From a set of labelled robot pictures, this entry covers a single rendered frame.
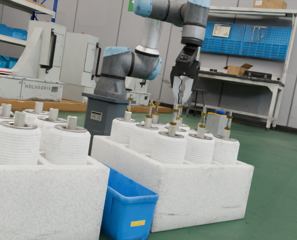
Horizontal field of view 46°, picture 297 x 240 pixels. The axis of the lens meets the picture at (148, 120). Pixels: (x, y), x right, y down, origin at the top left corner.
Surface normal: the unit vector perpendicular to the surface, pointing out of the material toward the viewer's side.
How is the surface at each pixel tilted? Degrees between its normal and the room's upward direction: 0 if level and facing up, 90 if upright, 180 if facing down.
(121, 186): 88
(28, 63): 90
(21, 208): 90
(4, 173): 90
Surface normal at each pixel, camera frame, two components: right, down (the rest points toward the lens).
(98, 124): -0.46, 0.01
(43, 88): 0.87, 0.19
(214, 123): -0.79, -0.07
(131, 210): 0.59, 0.22
